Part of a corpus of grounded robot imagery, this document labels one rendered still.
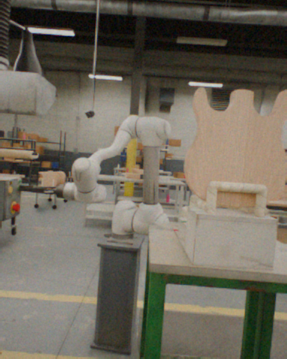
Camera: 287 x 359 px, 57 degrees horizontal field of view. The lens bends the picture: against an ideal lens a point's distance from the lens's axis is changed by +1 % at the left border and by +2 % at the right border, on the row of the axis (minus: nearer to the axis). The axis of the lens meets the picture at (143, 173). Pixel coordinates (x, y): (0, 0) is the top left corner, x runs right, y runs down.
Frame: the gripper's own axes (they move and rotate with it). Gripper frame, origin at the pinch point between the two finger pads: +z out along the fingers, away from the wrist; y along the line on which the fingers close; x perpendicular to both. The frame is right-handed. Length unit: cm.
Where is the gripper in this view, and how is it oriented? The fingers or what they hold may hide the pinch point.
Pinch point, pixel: (26, 188)
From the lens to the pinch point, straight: 151.3
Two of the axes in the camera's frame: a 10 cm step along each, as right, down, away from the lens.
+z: -10.0, -0.8, 0.0
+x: 0.8, -10.0, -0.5
